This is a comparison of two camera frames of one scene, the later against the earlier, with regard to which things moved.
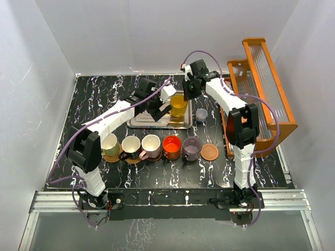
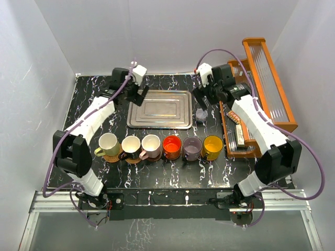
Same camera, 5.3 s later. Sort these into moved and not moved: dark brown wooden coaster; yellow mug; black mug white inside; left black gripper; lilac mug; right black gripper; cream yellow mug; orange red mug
Moved: right black gripper; yellow mug; left black gripper
Not moved: cream yellow mug; dark brown wooden coaster; black mug white inside; lilac mug; orange red mug
